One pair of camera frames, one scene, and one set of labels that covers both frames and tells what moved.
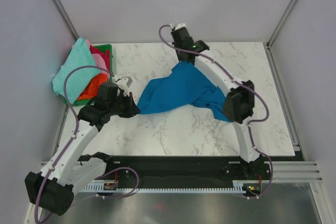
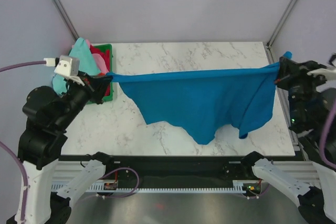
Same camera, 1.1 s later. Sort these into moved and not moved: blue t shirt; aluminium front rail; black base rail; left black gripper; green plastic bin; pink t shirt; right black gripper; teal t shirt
Moved: blue t shirt; left black gripper; right black gripper
Not moved: pink t shirt; green plastic bin; aluminium front rail; teal t shirt; black base rail
